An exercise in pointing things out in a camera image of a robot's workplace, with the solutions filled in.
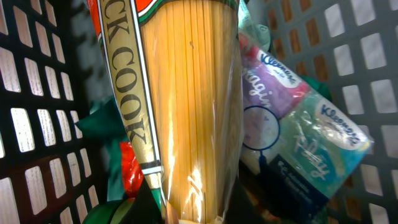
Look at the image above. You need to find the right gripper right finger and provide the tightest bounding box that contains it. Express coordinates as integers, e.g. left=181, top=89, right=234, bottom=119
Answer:
left=224, top=178, right=264, bottom=224

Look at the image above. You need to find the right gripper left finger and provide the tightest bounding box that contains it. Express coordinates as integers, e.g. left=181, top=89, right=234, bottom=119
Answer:
left=124, top=180, right=162, bottom=224

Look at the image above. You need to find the green lid jar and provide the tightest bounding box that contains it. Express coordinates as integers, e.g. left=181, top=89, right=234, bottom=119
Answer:
left=83, top=198, right=135, bottom=224

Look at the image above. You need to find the blue Kleenex tissue pack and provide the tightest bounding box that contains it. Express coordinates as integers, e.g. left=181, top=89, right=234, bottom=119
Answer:
left=239, top=34, right=373, bottom=223

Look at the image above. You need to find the green Nescafe coffee bag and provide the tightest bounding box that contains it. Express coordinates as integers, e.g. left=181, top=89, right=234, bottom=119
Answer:
left=76, top=98, right=144, bottom=201

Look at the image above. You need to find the orange spaghetti packet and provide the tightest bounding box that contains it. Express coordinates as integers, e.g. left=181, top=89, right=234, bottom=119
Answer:
left=88, top=0, right=243, bottom=223

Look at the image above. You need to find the mint green snack packet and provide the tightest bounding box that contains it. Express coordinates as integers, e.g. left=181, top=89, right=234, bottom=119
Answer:
left=238, top=0, right=271, bottom=52

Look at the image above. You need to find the grey plastic basket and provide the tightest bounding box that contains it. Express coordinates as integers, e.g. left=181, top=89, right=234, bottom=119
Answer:
left=1, top=1, right=397, bottom=223

